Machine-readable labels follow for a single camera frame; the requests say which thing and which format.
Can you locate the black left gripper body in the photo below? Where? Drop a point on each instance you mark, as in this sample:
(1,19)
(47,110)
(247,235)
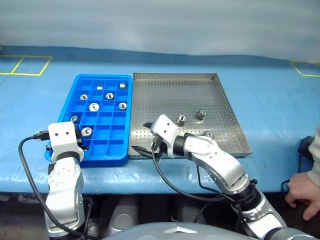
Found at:
(78,136)

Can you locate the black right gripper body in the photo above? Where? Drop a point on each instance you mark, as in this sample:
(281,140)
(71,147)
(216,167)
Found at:
(161,148)

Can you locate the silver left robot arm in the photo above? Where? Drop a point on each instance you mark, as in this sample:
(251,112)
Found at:
(65,180)

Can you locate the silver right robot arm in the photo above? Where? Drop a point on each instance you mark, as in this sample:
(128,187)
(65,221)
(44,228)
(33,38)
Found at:
(217,160)

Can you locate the blue compartment plastic tray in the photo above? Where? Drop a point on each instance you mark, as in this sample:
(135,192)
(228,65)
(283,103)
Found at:
(116,140)

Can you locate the perforated steel tray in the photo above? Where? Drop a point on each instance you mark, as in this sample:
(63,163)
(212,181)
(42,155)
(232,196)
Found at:
(175,100)

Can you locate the bystander bare hand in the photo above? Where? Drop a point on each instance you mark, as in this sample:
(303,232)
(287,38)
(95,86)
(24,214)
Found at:
(303,192)

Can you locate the small metal roller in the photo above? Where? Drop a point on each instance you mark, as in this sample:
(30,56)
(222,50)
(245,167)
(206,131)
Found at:
(86,131)
(122,85)
(109,95)
(84,96)
(122,106)
(100,87)
(73,118)
(94,107)

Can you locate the grey robot torso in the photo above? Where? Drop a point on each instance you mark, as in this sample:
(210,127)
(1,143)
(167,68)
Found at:
(180,231)

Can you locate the blue plastic table cover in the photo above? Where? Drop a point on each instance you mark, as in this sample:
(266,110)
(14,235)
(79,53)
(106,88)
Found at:
(270,100)

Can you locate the black power adapter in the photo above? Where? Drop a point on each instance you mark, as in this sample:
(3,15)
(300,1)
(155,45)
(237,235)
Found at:
(305,147)

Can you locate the bystander beige sleeve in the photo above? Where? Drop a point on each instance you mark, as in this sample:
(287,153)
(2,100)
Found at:
(315,155)

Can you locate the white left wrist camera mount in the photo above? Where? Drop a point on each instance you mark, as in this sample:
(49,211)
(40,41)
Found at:
(61,137)

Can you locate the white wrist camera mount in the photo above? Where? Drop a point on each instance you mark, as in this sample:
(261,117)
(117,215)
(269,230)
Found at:
(166,130)
(61,137)

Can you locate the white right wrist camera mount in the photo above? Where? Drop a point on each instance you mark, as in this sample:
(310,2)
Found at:
(166,130)

